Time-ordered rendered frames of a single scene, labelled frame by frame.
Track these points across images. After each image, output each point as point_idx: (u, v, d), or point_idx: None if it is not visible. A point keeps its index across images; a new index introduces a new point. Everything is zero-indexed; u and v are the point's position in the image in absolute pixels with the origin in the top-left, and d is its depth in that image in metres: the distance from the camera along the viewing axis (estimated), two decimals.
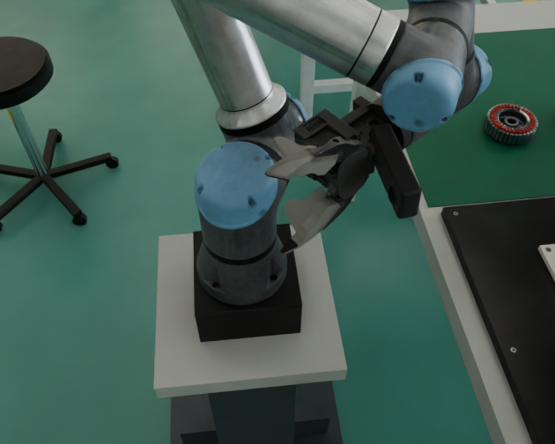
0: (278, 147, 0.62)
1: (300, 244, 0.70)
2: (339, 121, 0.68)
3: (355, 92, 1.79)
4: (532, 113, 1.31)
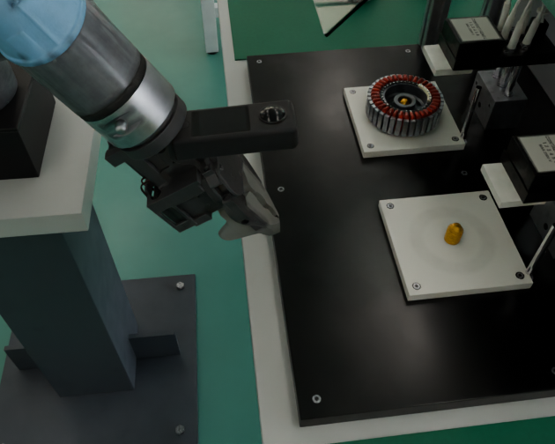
0: (243, 236, 0.63)
1: (276, 211, 0.64)
2: (172, 196, 0.55)
3: None
4: None
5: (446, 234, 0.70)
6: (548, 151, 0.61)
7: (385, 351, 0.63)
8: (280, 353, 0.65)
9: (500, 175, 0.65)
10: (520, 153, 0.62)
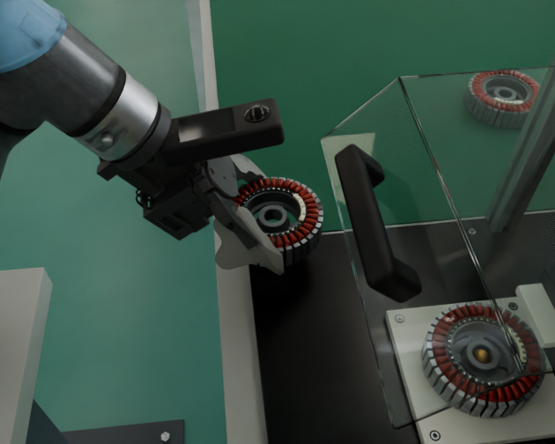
0: (241, 266, 0.60)
1: (262, 174, 0.67)
2: (166, 204, 0.55)
3: None
4: (320, 201, 0.64)
5: None
6: None
7: None
8: None
9: None
10: None
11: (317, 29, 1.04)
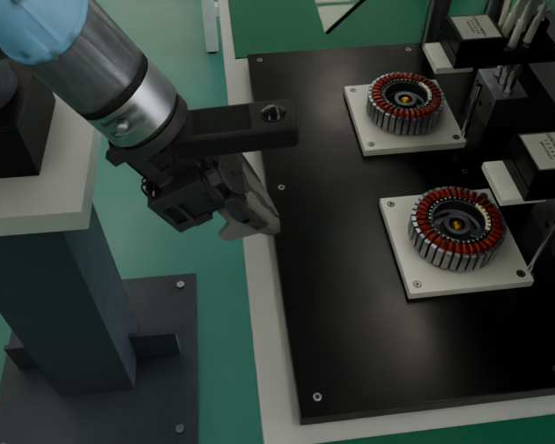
0: (244, 236, 0.63)
1: (276, 211, 0.64)
2: (173, 196, 0.54)
3: None
4: (500, 210, 0.70)
5: None
6: (549, 148, 0.61)
7: (386, 349, 0.63)
8: (281, 351, 0.65)
9: (501, 173, 0.65)
10: (521, 151, 0.62)
11: None
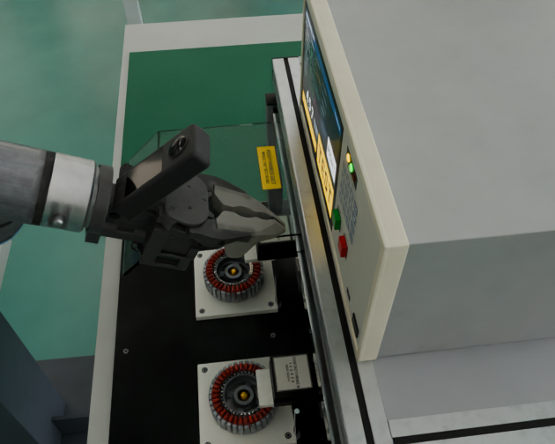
0: (250, 248, 0.65)
1: (270, 213, 0.64)
2: (149, 247, 0.60)
3: None
4: None
5: (238, 399, 0.92)
6: (290, 371, 0.87)
7: None
8: None
9: (265, 381, 0.90)
10: (271, 372, 0.87)
11: (198, 77, 1.54)
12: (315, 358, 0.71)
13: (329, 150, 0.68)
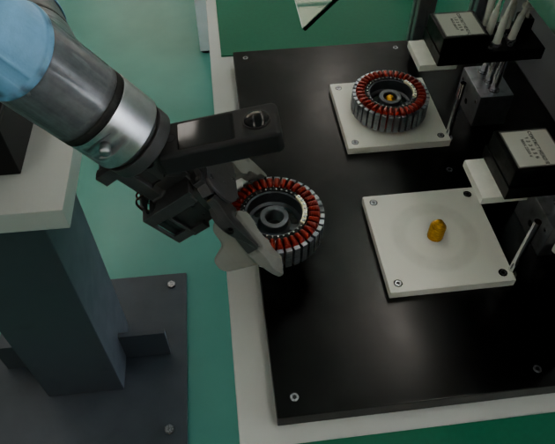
0: (240, 268, 0.60)
1: (263, 173, 0.67)
2: (166, 209, 0.55)
3: None
4: (321, 203, 0.64)
5: (428, 231, 0.70)
6: (529, 146, 0.61)
7: (365, 348, 0.62)
8: (260, 351, 0.64)
9: (482, 171, 0.64)
10: (500, 148, 0.61)
11: None
12: None
13: None
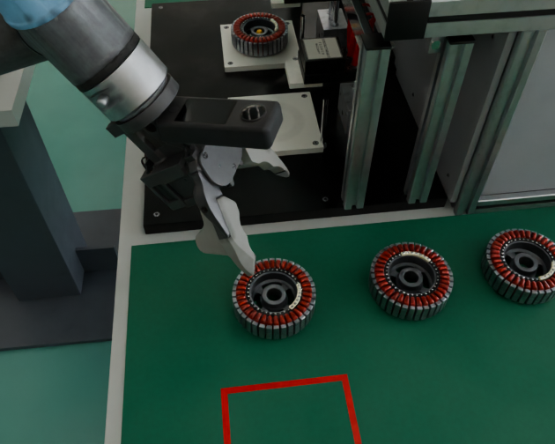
0: (215, 254, 0.61)
1: (283, 166, 0.67)
2: (159, 173, 0.58)
3: None
4: (314, 297, 0.76)
5: None
6: (320, 47, 0.89)
7: None
8: (141, 194, 0.93)
9: (294, 68, 0.92)
10: (301, 49, 0.89)
11: None
12: (347, 0, 0.77)
13: None
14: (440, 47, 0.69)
